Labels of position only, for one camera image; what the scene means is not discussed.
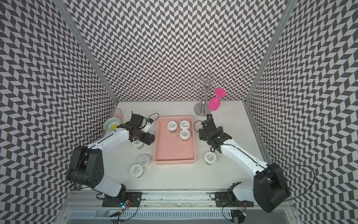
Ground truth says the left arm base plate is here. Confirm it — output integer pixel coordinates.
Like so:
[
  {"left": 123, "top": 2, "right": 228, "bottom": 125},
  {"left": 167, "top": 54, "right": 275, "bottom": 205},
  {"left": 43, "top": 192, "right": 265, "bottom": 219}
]
[{"left": 102, "top": 192, "right": 143, "bottom": 208}]

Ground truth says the aluminium corner post left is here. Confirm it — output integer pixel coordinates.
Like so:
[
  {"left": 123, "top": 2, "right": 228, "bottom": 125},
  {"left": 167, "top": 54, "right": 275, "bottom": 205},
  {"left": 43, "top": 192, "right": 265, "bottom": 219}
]
[{"left": 53, "top": 0, "right": 118, "bottom": 105}]

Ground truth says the aluminium corner post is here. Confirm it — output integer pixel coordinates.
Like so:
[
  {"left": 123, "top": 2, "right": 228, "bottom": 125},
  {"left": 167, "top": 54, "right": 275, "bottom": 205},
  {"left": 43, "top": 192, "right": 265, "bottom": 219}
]
[
  {"left": 244, "top": 0, "right": 298, "bottom": 104},
  {"left": 53, "top": 0, "right": 118, "bottom": 105}
]

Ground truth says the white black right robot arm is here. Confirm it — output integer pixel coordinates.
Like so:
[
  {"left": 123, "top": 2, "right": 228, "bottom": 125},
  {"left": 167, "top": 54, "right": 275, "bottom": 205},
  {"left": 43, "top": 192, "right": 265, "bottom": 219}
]
[{"left": 199, "top": 114, "right": 291, "bottom": 213}]

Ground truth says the tipped clear lid yogurt cup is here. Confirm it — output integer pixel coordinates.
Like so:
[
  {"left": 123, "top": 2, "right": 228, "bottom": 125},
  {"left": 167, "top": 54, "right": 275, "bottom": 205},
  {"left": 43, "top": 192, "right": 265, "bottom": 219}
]
[{"left": 138, "top": 155, "right": 150, "bottom": 168}]

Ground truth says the magenta plastic wine glass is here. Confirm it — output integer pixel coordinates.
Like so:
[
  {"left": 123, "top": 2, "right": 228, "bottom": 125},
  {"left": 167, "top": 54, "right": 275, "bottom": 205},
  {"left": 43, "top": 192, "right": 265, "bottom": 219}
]
[{"left": 208, "top": 88, "right": 227, "bottom": 111}]

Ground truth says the chrome cup holder stand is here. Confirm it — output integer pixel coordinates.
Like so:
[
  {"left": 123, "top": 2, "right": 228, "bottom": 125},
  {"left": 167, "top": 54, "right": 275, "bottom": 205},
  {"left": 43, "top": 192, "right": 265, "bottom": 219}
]
[{"left": 192, "top": 73, "right": 222, "bottom": 117}]

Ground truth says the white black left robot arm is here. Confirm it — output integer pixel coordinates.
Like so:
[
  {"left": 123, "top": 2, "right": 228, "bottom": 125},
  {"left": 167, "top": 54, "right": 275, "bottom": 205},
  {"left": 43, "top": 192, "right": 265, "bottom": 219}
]
[{"left": 67, "top": 128, "right": 155, "bottom": 197}]

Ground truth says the blue yellow patterned bowl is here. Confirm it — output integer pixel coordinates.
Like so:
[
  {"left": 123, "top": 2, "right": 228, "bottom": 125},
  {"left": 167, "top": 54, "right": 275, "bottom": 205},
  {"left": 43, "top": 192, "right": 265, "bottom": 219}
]
[{"left": 103, "top": 117, "right": 122, "bottom": 131}]

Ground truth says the green yogurt cup front-right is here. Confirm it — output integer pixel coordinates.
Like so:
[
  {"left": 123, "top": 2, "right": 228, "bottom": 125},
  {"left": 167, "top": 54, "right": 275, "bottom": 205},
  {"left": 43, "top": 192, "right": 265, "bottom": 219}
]
[{"left": 204, "top": 152, "right": 217, "bottom": 165}]

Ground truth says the pink transparent plastic cup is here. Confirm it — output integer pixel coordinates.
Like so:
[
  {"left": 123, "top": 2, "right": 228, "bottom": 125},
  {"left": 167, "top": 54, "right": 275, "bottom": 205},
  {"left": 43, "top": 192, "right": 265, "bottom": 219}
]
[{"left": 111, "top": 108, "right": 124, "bottom": 120}]

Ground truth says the aluminium front rail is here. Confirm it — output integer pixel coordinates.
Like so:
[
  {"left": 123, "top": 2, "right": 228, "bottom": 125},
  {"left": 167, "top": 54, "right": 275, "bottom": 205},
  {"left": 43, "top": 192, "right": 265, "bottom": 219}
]
[{"left": 54, "top": 189, "right": 302, "bottom": 224}]

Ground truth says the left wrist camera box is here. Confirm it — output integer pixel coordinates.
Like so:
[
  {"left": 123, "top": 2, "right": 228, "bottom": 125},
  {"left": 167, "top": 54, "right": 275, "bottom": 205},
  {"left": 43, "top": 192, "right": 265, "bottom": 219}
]
[{"left": 142, "top": 118, "right": 153, "bottom": 133}]

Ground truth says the aluminium corner post right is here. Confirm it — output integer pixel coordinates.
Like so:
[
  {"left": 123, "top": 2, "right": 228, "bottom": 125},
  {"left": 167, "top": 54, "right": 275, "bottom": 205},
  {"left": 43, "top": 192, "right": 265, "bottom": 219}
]
[{"left": 244, "top": 0, "right": 298, "bottom": 104}]

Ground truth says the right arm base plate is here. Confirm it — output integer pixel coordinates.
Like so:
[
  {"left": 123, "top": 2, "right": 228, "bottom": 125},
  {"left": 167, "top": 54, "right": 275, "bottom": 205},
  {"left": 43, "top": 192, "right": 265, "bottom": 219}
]
[{"left": 210, "top": 192, "right": 254, "bottom": 208}]

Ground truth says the white lid yogurt cup right-near-basket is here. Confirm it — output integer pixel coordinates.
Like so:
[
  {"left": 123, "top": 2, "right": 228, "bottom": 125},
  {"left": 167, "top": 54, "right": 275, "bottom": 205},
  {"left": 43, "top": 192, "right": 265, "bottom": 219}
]
[{"left": 180, "top": 129, "right": 191, "bottom": 141}]

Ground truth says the pink perforated plastic basket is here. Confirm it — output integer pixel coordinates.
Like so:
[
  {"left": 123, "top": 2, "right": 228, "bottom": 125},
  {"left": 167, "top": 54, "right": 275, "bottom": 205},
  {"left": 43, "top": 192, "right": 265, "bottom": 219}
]
[{"left": 153, "top": 116, "right": 196, "bottom": 165}]

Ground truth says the green yogurt cup white lid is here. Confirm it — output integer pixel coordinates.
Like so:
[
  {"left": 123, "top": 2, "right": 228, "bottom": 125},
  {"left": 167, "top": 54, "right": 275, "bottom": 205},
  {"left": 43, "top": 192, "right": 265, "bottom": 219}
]
[{"left": 180, "top": 120, "right": 190, "bottom": 130}]

